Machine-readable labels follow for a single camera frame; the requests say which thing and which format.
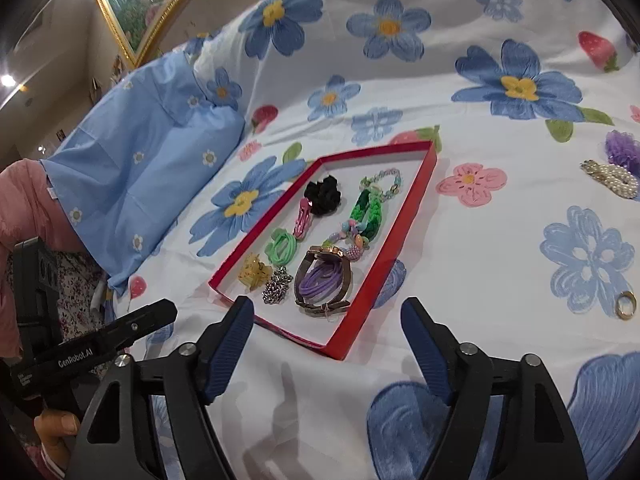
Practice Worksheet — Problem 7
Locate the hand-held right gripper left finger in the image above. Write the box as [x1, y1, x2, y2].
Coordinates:
[65, 296, 256, 480]

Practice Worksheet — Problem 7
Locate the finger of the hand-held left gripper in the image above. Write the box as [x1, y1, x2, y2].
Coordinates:
[97, 299, 179, 357]

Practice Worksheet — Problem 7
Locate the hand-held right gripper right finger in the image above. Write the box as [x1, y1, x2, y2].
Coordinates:
[400, 297, 592, 480]

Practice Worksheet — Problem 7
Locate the silver chain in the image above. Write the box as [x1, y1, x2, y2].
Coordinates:
[262, 266, 294, 306]

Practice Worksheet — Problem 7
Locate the yellow claw hair clip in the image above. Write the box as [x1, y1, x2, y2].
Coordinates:
[237, 253, 275, 292]

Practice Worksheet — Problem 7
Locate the light green hair tie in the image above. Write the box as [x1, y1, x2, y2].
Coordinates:
[263, 227, 297, 267]

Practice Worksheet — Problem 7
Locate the purple hair tie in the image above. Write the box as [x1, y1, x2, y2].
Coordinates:
[299, 264, 346, 301]

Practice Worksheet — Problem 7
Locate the pastel chunky bead string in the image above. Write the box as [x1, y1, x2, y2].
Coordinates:
[327, 220, 371, 262]

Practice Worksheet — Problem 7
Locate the rose gold wristwatch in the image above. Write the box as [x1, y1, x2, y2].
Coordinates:
[293, 244, 354, 317]

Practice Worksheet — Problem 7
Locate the pink hair clip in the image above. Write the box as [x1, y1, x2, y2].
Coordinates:
[292, 198, 315, 240]

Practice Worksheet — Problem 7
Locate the green braided bracelet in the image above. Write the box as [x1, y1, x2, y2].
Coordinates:
[349, 188, 390, 240]

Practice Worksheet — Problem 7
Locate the red shallow box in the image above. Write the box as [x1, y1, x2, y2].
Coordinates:
[207, 140, 439, 362]

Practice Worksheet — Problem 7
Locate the person's left hand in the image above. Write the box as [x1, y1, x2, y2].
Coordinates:
[34, 407, 82, 472]

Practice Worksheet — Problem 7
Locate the small flower patterned cloth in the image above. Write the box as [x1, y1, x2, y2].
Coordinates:
[49, 249, 110, 377]

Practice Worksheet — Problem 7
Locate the pink cloth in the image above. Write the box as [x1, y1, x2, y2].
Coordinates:
[0, 158, 87, 357]

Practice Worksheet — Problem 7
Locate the floral printed bed sheet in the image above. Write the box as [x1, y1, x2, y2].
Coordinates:
[97, 0, 640, 480]

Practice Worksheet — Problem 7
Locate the black scrunchie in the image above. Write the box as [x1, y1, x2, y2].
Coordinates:
[303, 175, 344, 217]

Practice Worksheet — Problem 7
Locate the blue flowered pillow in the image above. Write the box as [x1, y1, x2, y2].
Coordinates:
[39, 52, 246, 297]

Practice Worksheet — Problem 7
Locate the pearl hair clip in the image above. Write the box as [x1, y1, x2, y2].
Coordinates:
[579, 159, 640, 200]

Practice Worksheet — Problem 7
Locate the purple scrunchie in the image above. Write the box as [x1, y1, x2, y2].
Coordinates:
[604, 130, 640, 167]

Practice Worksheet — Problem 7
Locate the gold framed picture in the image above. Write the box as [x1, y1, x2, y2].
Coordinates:
[94, 0, 217, 69]

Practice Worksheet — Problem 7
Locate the pastel glass bead bracelet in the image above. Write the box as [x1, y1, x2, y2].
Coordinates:
[359, 168, 403, 199]

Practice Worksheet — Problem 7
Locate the gold ring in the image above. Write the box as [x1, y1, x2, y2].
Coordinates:
[614, 291, 639, 320]

